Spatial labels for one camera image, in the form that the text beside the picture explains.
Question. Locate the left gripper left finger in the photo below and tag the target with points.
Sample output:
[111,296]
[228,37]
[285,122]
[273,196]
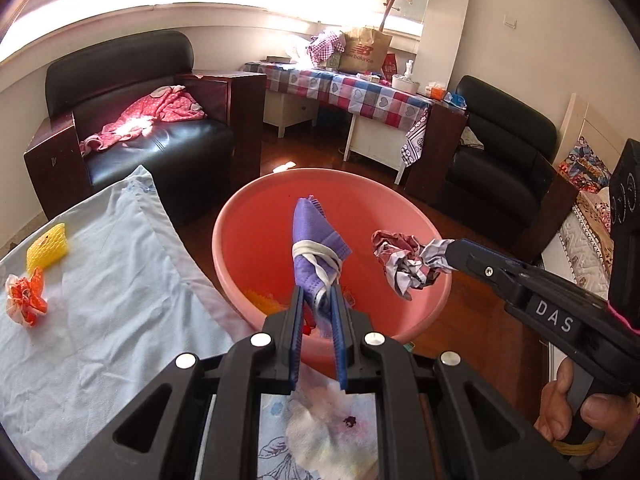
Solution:
[199,418]

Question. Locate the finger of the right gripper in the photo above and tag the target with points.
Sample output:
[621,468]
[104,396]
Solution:
[509,278]

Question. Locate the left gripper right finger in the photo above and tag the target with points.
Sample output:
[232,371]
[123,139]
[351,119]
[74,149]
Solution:
[436,418]

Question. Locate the patterned paper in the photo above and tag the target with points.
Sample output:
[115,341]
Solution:
[407,263]

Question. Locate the purple face mask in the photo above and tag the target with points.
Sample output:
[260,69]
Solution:
[318,253]

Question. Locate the orange white plastic bag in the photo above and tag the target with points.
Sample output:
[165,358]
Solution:
[24,300]

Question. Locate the person's right hand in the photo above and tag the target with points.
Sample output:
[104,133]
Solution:
[616,417]

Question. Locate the colourful patterned bedding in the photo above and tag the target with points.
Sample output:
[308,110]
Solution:
[585,235]

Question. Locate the pink plastic basin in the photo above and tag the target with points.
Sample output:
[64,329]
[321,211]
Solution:
[252,246]

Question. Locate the light blue table cloth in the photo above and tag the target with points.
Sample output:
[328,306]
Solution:
[127,299]

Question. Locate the white tissue box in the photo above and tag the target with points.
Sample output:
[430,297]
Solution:
[404,82]

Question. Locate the checkered tablecloth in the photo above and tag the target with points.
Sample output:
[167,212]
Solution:
[386,105]

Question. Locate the white side cabinet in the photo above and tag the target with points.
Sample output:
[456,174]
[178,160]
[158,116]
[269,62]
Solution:
[284,110]

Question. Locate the brown paper shopping bag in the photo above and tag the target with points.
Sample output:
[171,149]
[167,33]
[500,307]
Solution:
[365,50]

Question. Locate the red patterned garment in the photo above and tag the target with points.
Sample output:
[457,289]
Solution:
[164,104]

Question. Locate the black leather armchair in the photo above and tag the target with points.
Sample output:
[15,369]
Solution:
[194,164]

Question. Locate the checkered cloth bundle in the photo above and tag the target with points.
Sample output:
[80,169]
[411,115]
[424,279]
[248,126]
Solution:
[326,49]

